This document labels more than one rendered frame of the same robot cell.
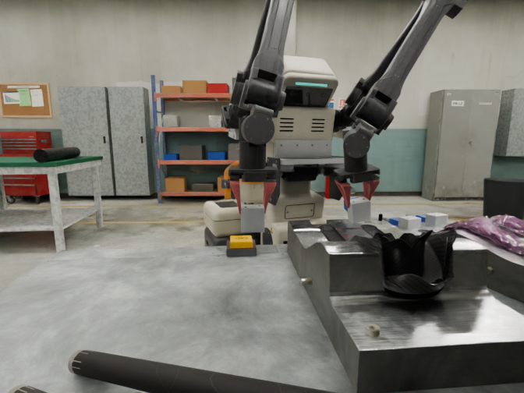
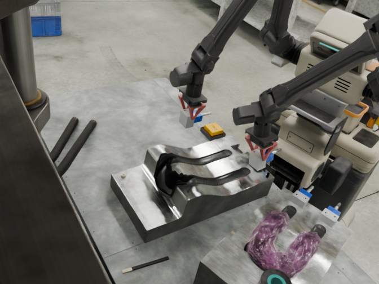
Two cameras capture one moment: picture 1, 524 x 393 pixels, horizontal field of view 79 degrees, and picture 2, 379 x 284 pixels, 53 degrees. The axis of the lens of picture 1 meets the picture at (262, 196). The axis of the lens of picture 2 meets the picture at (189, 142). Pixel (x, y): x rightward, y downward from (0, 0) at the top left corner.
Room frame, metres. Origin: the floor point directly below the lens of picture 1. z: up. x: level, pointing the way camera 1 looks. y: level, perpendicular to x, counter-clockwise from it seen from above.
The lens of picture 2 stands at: (0.02, -1.00, 1.73)
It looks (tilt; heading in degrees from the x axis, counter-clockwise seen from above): 37 degrees down; 56
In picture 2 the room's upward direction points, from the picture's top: 12 degrees clockwise
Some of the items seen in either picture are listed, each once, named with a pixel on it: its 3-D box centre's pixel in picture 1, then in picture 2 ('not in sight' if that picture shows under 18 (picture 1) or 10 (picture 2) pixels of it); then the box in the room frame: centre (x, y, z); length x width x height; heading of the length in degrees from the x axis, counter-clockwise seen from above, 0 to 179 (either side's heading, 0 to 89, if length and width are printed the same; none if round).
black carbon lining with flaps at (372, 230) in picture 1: (377, 235); (202, 167); (0.62, -0.23, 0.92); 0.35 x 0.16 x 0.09; 5
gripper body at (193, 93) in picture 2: (252, 159); (194, 89); (0.68, 0.02, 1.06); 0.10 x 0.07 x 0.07; 95
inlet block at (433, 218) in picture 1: (423, 219); (332, 213); (0.99, -0.51, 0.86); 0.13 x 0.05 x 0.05; 22
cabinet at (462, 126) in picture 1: (459, 146); not in sight; (5.89, -3.60, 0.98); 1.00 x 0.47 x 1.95; 92
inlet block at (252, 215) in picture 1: (251, 213); (197, 115); (0.73, 0.02, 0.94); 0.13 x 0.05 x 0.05; 5
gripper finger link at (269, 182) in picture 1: (258, 192); (193, 107); (0.69, 0.01, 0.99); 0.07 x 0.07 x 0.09; 5
